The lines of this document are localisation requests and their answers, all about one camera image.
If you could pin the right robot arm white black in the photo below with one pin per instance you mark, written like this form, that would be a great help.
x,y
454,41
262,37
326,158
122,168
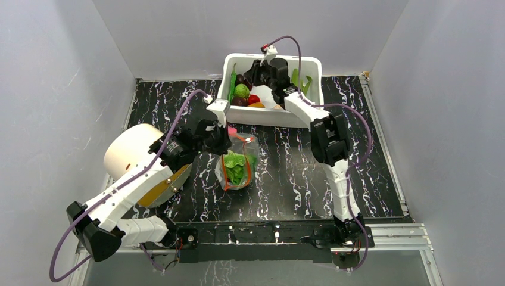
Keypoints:
x,y
330,145

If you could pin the green leafy vegetable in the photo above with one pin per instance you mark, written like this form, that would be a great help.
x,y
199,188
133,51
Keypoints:
x,y
298,81

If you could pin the white plastic bin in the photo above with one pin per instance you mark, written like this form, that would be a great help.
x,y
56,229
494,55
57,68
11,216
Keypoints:
x,y
269,115

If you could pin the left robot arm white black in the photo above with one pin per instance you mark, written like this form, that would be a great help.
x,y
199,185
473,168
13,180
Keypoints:
x,y
147,167

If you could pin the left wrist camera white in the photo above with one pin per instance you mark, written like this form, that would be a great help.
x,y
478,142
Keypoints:
x,y
219,107

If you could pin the green bumpy fruit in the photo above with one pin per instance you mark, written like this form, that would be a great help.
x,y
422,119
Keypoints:
x,y
241,90

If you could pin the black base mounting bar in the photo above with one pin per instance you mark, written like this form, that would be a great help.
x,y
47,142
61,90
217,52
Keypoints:
x,y
264,241

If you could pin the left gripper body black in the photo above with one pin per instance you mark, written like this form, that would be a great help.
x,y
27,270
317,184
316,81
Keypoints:
x,y
217,144

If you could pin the green napa cabbage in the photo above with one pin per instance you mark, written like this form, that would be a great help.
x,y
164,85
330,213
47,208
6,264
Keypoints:
x,y
239,168

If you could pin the long green chili pepper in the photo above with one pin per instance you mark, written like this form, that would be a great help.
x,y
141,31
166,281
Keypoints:
x,y
233,76

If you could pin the clear zip top bag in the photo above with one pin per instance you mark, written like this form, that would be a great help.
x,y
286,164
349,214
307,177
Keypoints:
x,y
241,143

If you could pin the white cylindrical drum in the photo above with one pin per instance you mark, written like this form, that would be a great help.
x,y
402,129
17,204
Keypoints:
x,y
129,149

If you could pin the orange fruit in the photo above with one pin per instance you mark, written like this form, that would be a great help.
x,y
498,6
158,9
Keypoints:
x,y
257,105

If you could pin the dark purple fruit front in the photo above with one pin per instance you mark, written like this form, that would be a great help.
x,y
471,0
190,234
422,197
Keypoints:
x,y
239,101

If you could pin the red tomato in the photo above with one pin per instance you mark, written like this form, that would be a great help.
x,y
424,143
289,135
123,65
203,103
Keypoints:
x,y
252,99

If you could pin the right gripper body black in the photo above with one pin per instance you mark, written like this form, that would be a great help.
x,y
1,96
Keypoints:
x,y
254,74

